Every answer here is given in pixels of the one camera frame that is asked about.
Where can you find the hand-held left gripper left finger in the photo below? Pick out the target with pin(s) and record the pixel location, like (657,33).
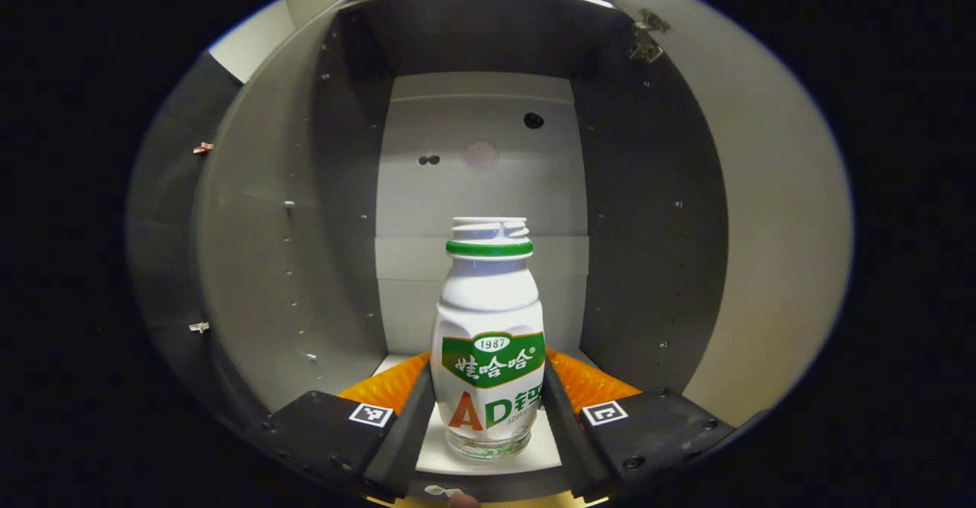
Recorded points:
(404,439)

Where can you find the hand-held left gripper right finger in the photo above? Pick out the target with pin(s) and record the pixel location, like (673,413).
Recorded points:
(568,447)

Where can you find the white bottle green label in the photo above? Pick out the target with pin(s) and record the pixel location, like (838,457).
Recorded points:
(488,302)

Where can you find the dark grey cabinet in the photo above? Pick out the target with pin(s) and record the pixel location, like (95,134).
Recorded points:
(648,226)

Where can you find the metal door hinge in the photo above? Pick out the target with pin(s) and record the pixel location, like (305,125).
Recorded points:
(646,46)

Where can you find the white clip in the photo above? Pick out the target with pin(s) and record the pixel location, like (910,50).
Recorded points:
(199,327)

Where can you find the copper clip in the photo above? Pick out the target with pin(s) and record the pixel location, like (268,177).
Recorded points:
(203,148)

